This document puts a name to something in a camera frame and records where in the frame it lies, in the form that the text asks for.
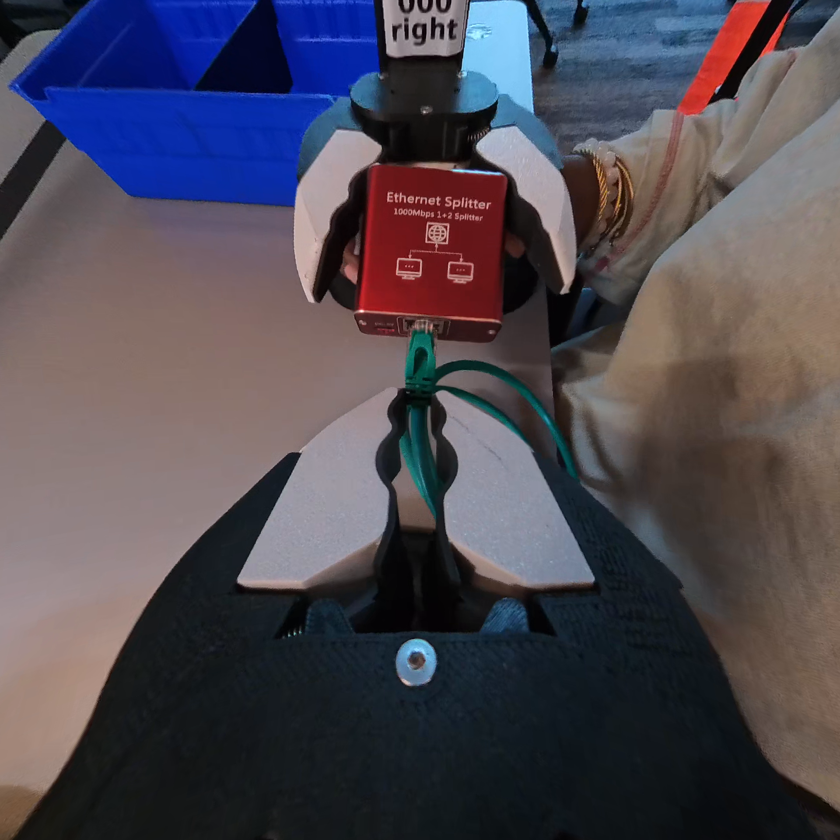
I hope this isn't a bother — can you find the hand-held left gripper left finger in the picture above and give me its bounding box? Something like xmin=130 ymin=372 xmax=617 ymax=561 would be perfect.
xmin=238 ymin=387 xmax=403 ymax=595

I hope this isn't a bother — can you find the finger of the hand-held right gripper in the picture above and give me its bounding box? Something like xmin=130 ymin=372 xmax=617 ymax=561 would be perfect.
xmin=474 ymin=126 xmax=580 ymax=296
xmin=293 ymin=128 xmax=386 ymax=305

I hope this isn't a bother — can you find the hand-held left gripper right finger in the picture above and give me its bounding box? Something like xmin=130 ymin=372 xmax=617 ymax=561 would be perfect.
xmin=436 ymin=394 xmax=597 ymax=592

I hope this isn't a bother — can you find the red ethernet splitter box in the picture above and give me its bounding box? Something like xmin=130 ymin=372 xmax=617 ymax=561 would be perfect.
xmin=354 ymin=164 xmax=509 ymax=344

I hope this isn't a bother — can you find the blue plastic bin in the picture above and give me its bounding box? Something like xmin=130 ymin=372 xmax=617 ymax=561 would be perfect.
xmin=10 ymin=0 xmax=388 ymax=208

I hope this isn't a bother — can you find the green ethernet cable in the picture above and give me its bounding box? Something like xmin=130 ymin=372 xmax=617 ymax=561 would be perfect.
xmin=397 ymin=328 xmax=580 ymax=521

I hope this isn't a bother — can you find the person's right hand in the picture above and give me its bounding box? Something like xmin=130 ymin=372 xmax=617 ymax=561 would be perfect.
xmin=561 ymin=154 xmax=603 ymax=257

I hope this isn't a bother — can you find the orange traffic cone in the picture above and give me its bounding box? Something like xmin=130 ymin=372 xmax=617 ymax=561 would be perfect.
xmin=679 ymin=0 xmax=798 ymax=116

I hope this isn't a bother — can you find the gold bracelet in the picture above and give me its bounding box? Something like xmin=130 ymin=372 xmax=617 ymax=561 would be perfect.
xmin=573 ymin=138 xmax=636 ymax=258

